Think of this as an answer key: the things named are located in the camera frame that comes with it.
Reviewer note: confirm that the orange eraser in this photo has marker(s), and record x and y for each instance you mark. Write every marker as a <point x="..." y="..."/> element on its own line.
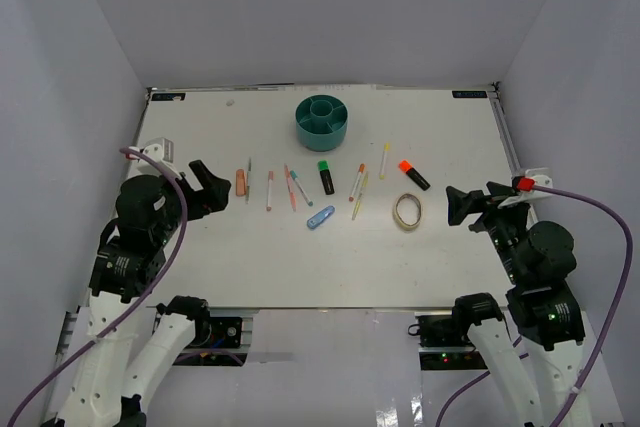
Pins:
<point x="240" y="183"/>

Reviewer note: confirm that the white marker orange cap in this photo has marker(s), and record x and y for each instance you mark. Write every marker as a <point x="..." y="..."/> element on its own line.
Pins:
<point x="357" y="181"/>

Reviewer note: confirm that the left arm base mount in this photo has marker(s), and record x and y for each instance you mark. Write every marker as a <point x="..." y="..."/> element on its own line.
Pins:
<point x="222" y="332"/>

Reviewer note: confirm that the orange cap black highlighter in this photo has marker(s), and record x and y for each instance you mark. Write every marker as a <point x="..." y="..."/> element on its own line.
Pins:
<point x="407" y="168"/>

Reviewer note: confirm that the right black table label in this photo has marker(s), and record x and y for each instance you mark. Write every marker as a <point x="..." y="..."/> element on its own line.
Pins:
<point x="469" y="94"/>

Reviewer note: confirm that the thin yellow pen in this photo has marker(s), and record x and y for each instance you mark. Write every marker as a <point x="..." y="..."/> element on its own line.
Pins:
<point x="360" y="196"/>

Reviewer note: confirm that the grey mechanical pencil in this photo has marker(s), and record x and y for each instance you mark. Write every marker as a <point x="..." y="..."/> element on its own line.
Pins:
<point x="248" y="180"/>

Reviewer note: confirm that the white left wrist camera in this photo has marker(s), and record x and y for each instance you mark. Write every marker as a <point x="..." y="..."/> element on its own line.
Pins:
<point x="160" y="150"/>

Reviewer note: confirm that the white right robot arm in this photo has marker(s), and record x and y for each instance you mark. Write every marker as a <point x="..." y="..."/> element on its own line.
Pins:
<point x="537" y="259"/>

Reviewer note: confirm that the beige masking tape roll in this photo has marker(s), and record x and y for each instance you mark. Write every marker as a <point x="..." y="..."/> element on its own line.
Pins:
<point x="407" y="212"/>

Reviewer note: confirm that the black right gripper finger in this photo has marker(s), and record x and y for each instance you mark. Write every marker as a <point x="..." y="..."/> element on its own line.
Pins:
<point x="500" y="191"/>
<point x="461" y="204"/>

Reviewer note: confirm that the teal round organizer container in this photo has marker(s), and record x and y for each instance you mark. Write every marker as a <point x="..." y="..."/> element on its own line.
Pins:
<point x="321" y="122"/>

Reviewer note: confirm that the white marker yellow cap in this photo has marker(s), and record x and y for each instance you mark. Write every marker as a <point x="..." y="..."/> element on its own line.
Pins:
<point x="384" y="160"/>

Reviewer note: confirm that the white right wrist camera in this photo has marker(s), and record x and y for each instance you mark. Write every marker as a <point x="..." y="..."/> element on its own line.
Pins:
<point x="525" y="186"/>

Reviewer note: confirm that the left black table label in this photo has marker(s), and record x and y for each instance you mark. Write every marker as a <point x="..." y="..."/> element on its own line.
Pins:
<point x="168" y="97"/>

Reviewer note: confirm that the blue correction tape dispenser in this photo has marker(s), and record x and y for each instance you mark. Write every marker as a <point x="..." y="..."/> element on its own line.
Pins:
<point x="320" y="217"/>

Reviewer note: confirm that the white pen orange cap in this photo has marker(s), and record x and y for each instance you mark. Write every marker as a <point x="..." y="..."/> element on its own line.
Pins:
<point x="270" y="183"/>

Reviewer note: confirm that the black table label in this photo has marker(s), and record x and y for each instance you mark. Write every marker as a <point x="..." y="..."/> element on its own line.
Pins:
<point x="168" y="97"/>
<point x="469" y="94"/>

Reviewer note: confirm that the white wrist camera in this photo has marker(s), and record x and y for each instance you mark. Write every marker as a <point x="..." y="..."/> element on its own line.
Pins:
<point x="525" y="186"/>
<point x="160" y="150"/>

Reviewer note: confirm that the white pen teal cap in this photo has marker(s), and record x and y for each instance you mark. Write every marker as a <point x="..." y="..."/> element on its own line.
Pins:
<point x="302" y="190"/>

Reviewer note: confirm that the green cap black highlighter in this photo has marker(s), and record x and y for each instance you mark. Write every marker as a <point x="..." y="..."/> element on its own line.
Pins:
<point x="326" y="178"/>

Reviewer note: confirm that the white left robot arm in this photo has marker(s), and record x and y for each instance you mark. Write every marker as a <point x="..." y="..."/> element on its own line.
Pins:
<point x="113" y="387"/>

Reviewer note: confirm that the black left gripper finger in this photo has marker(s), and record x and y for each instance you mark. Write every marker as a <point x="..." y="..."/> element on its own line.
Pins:
<point x="198" y="209"/>
<point x="208" y="180"/>

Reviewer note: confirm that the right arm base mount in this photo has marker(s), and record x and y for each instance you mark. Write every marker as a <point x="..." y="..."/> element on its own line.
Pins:
<point x="442" y="347"/>

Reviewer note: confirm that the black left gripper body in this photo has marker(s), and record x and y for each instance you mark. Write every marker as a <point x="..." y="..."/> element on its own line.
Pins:
<point x="192" y="197"/>

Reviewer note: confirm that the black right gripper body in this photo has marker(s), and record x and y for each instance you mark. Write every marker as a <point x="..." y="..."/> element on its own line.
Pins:
<point x="504" y="225"/>

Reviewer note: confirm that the pink pen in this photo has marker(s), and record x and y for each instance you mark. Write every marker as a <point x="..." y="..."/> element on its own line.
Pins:
<point x="290" y="187"/>

